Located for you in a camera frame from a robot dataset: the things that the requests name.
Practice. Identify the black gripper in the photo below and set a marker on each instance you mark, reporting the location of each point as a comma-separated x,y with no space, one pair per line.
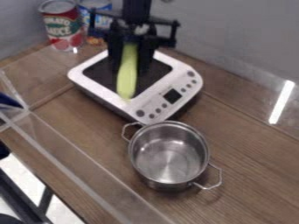
134,26

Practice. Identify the alphabet soup can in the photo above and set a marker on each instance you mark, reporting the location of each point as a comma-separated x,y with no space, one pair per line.
102,21

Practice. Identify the clear acrylic barrier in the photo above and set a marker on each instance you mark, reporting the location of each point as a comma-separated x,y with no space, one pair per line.
96,194

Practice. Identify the tomato sauce can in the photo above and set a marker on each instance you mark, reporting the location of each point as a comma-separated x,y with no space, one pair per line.
61,22

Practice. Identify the stainless steel pot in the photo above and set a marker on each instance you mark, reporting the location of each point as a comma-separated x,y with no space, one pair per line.
168,154

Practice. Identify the white and black stove top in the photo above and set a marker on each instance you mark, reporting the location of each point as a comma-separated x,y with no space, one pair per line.
164,89

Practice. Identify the dark blue object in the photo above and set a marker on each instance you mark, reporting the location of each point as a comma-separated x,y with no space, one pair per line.
9,101

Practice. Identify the black metal table frame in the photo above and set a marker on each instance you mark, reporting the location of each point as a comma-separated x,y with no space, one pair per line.
28,213

